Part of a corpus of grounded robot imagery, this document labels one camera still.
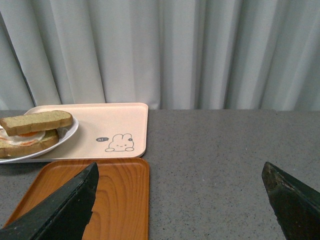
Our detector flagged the fried egg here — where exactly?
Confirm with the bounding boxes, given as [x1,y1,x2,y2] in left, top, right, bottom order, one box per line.
[0,129,46,146]

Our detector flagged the white round plate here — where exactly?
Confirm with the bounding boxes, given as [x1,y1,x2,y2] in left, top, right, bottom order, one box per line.
[0,118,79,164]

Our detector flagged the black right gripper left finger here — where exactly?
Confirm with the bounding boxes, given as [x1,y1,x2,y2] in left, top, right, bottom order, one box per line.
[0,162,99,240]

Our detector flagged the beige rabbit tray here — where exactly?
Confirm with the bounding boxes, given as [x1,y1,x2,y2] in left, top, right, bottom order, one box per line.
[0,102,149,165]

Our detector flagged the brown wooden tray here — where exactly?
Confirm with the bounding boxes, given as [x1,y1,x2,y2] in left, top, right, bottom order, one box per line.
[6,158,150,240]

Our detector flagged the grey-white curtain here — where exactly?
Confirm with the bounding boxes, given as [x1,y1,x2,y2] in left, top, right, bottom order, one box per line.
[0,0,320,111]

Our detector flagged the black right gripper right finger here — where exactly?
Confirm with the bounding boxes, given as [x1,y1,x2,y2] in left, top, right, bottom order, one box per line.
[261,162,320,240]

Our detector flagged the bread slice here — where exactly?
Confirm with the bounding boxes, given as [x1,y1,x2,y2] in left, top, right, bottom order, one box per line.
[0,110,73,137]
[0,129,59,159]

